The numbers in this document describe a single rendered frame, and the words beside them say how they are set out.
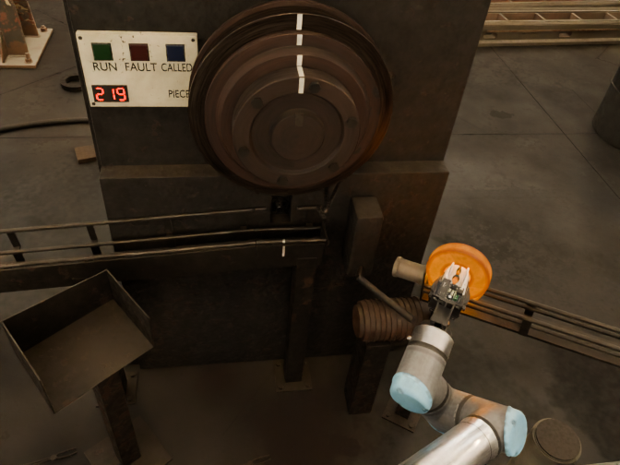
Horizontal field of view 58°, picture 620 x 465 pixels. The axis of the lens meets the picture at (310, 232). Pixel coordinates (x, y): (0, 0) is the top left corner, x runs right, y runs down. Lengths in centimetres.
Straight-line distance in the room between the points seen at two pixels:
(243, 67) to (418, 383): 74
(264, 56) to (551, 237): 211
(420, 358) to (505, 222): 184
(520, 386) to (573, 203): 130
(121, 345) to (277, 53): 80
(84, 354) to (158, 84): 68
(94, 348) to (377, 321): 77
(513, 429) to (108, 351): 94
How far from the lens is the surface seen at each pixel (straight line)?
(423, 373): 120
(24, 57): 421
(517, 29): 493
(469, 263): 136
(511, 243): 287
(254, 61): 120
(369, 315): 164
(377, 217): 154
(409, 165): 162
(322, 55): 120
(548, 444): 158
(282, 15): 119
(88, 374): 147
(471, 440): 115
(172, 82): 140
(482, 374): 229
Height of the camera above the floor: 178
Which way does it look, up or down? 43 degrees down
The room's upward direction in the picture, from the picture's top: 6 degrees clockwise
